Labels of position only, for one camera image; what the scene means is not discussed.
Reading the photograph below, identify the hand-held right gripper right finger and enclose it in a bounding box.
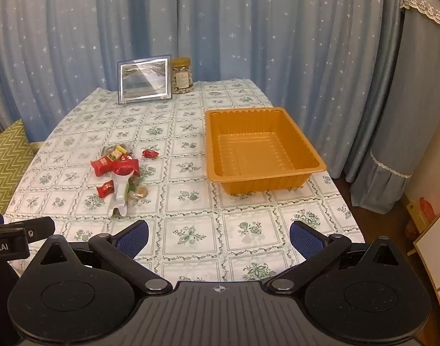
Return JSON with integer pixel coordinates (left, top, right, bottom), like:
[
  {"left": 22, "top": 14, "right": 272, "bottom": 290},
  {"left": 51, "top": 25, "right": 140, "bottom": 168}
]
[{"left": 266, "top": 221, "right": 408, "bottom": 294}]

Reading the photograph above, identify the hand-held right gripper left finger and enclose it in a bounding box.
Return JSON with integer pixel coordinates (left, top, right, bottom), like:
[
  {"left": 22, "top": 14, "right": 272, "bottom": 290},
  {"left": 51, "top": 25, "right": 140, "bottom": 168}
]
[{"left": 32, "top": 220, "right": 173, "bottom": 294}]

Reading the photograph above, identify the long white green snack packet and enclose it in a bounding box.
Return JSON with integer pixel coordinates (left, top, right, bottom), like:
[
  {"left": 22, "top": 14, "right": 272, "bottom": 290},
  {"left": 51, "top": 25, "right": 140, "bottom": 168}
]
[{"left": 111, "top": 172, "right": 134, "bottom": 219}]

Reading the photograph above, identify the clear packet with brown snack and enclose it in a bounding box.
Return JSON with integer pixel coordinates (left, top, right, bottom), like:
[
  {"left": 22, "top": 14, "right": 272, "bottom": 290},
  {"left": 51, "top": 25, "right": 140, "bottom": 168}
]
[{"left": 128, "top": 184, "right": 151, "bottom": 203}]

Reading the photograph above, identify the large red snack packet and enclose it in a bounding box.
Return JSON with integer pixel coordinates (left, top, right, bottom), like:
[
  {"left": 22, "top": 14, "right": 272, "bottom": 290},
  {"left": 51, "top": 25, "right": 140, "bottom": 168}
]
[{"left": 113, "top": 158, "right": 140, "bottom": 176}]

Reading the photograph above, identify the orange plastic tray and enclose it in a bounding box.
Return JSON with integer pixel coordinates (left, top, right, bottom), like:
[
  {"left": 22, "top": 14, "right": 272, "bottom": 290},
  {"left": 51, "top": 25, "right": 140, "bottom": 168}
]
[{"left": 205, "top": 107, "right": 327, "bottom": 196}]

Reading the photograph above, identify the green zigzag cushion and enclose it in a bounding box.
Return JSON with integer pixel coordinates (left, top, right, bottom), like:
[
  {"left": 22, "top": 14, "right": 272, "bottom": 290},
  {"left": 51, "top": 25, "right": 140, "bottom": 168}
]
[{"left": 0, "top": 119, "right": 35, "bottom": 215}]

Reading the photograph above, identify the yellow cardboard box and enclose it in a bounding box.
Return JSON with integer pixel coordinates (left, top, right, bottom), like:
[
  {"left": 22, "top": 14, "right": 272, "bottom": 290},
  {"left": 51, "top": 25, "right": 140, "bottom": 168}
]
[{"left": 407, "top": 202, "right": 435, "bottom": 229}]

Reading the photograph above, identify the red plastic bag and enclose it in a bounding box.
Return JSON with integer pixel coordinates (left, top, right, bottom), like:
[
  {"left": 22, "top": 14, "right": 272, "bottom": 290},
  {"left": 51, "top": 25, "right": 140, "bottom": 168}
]
[{"left": 405, "top": 198, "right": 437, "bottom": 238}]

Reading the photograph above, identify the white wooden cabinet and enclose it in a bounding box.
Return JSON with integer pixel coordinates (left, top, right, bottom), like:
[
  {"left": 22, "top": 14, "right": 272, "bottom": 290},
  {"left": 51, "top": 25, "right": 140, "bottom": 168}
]
[{"left": 414, "top": 209, "right": 440, "bottom": 332}]

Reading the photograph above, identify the clear jar of nuts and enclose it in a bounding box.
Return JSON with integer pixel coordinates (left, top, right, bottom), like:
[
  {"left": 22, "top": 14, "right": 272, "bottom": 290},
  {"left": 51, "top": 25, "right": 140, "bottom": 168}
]
[{"left": 170, "top": 57, "right": 194, "bottom": 94}]

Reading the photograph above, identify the blue lace-trimmed cover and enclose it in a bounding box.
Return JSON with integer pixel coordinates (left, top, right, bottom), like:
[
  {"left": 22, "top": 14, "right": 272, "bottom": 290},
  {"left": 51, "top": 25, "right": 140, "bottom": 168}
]
[{"left": 350, "top": 0, "right": 440, "bottom": 214}]

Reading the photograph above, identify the blue star curtain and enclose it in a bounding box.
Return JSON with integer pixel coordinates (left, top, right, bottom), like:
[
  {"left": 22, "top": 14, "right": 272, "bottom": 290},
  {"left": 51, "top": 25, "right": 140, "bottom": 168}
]
[
  {"left": 0, "top": 0, "right": 181, "bottom": 141},
  {"left": 177, "top": 0, "right": 404, "bottom": 181}
]

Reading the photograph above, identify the silver picture frame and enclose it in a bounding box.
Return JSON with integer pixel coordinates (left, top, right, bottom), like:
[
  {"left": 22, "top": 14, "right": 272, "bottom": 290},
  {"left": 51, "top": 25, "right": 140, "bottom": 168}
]
[{"left": 118, "top": 55, "right": 173, "bottom": 104}]

